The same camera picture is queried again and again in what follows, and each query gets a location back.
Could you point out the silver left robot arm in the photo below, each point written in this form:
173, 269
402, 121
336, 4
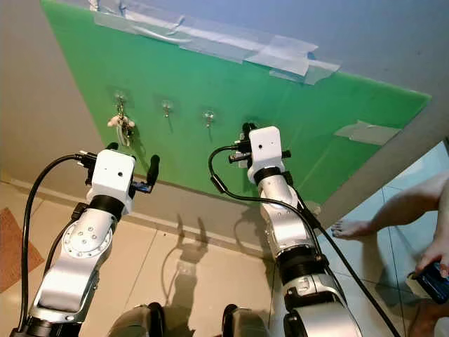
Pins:
81, 242

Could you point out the keys with white plush charm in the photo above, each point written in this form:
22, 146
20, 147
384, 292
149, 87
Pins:
118, 123

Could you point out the person hand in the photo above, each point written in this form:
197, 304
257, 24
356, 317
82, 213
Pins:
436, 256

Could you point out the person bare leg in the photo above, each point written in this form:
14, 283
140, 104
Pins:
393, 207
431, 323

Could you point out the long clear tape strip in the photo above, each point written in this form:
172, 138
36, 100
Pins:
203, 38

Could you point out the clear adhesive wall hook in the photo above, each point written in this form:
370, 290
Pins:
121, 98
208, 116
167, 107

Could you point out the dark blue phone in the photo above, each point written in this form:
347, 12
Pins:
433, 284

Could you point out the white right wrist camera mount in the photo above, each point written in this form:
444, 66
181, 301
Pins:
265, 144

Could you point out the robot right leg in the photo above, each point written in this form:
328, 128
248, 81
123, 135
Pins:
245, 324

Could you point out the short clear tape strip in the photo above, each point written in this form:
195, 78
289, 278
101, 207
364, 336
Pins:
368, 132
305, 72

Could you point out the brown floor mat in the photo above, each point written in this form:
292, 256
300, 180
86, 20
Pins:
10, 249

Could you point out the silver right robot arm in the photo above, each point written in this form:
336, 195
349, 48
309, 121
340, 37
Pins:
284, 225

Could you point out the green wall board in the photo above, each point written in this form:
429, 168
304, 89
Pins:
203, 77

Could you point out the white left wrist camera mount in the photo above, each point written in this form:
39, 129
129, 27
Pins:
114, 174

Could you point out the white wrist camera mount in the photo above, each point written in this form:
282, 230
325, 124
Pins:
265, 144
114, 174

